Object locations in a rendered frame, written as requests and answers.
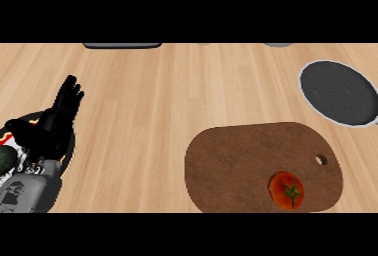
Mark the black patterned plate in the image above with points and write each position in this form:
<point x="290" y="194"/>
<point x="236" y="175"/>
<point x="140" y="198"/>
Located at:
<point x="69" y="146"/>

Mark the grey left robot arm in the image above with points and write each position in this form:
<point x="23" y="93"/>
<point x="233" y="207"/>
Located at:
<point x="25" y="190"/>

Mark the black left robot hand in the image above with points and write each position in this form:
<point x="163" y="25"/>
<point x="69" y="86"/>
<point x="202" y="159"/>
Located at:
<point x="56" y="124"/>

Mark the red tomato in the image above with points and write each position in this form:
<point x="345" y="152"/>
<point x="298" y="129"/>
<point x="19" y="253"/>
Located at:
<point x="287" y="191"/>

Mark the brown wooden cutting board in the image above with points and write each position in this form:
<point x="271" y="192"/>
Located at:
<point x="237" y="166"/>

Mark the grey round object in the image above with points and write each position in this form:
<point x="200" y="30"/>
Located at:
<point x="279" y="44"/>

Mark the dark green vegetable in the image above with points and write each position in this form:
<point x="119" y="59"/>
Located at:
<point x="7" y="160"/>

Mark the dark grey flat object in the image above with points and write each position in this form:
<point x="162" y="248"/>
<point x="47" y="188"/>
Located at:
<point x="122" y="45"/>

